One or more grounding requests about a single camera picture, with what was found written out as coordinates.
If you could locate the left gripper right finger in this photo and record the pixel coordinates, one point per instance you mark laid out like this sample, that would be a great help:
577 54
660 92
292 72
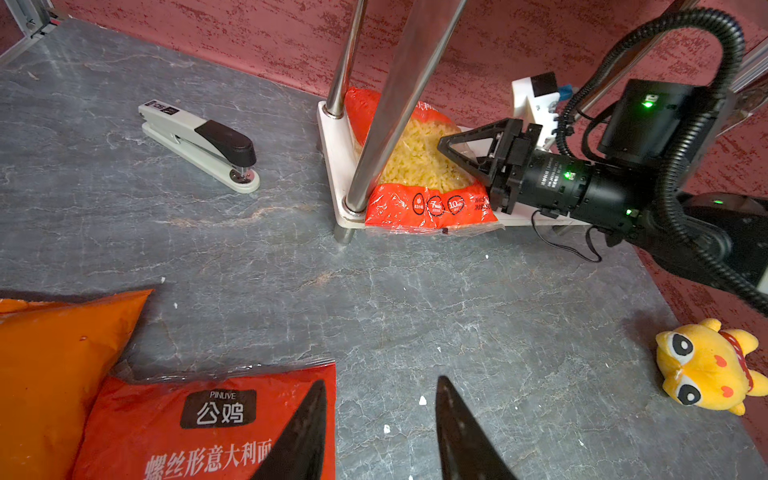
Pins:
465 451

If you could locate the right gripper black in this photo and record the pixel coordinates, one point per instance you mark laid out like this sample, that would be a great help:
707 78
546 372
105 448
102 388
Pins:
558 185

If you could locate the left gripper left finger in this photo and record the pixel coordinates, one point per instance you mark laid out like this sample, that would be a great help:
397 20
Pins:
299 451

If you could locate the red pasta bag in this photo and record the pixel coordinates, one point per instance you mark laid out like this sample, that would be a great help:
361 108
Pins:
214 428
420 191

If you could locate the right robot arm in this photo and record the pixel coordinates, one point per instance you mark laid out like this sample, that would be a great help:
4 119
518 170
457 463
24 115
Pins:
661 131

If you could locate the white two-tier shelf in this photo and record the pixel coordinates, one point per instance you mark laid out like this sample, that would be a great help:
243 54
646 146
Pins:
352 179

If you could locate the orange pasta bag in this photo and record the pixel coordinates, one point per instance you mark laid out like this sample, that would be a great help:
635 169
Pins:
54 357

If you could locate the yellow plush toy red dress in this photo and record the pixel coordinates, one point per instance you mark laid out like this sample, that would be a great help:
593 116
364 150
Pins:
704 365

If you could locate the white black stapler on floor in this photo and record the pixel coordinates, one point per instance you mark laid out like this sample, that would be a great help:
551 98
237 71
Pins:
223 153

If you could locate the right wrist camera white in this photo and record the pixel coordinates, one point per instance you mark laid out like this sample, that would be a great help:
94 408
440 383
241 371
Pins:
535 100

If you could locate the left corner aluminium post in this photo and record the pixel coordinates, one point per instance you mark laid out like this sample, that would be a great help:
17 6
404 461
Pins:
23 23

